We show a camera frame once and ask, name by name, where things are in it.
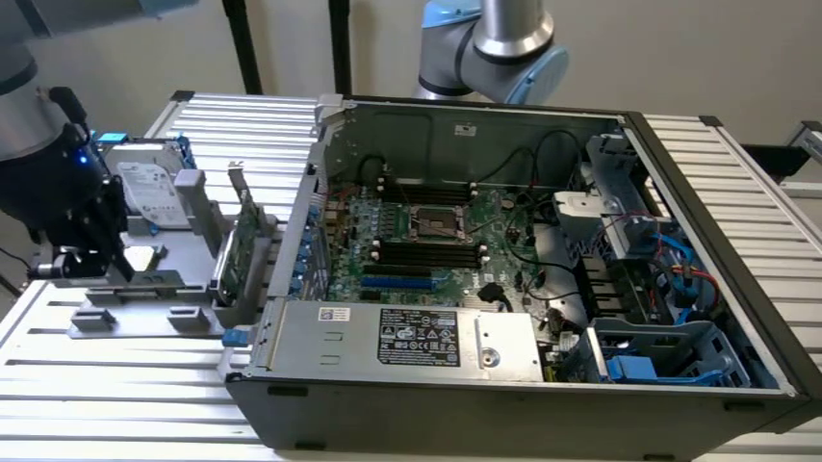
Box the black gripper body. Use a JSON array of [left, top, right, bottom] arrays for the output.
[[0, 122, 129, 251]]

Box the black long expansion slot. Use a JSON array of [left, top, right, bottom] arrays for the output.
[[360, 263, 432, 279]]

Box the blue expansion slot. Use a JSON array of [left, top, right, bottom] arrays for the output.
[[358, 275, 432, 293]]

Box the black RAM slot bank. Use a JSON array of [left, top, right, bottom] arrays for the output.
[[376, 179, 479, 206], [370, 237, 488, 270]]

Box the silver CPU chip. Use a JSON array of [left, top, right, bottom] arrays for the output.
[[121, 244, 159, 271]]

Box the grey parts rack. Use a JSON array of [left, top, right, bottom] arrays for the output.
[[65, 167, 286, 340]]

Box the silver hard disk drive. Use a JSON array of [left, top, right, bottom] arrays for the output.
[[101, 138, 196, 231]]

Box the green graphics card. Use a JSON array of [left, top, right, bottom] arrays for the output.
[[208, 160, 266, 309]]

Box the black tripod pole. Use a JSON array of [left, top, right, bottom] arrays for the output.
[[220, 0, 266, 95], [326, 0, 356, 96]]

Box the silver power supply unit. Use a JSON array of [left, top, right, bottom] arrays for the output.
[[263, 299, 546, 384]]

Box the metal CPU socket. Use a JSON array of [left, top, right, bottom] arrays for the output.
[[398, 203, 475, 243]]

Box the green motherboard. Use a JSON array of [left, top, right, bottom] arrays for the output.
[[320, 185, 551, 312]]

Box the black open PC case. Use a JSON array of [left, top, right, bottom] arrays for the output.
[[223, 92, 822, 452]]

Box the grey metal drive cage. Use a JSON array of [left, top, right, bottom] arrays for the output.
[[578, 133, 677, 264]]

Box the grey and blue disk bay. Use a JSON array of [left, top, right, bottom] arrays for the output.
[[580, 316, 754, 387]]

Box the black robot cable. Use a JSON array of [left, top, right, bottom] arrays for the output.
[[0, 245, 35, 295]]

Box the black short wire loop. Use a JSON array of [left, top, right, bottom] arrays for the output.
[[356, 153, 390, 190]]

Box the black looped wire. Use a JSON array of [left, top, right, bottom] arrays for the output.
[[498, 128, 587, 190]]

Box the white grey fan duct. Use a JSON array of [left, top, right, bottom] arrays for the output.
[[550, 190, 604, 228]]

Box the blue SATA wire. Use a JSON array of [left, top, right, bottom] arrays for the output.
[[647, 231, 702, 324]]

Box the red wire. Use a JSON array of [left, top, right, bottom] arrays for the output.
[[667, 267, 722, 309]]

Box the aluminium side table frame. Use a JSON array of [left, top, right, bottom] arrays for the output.
[[737, 120, 822, 199]]

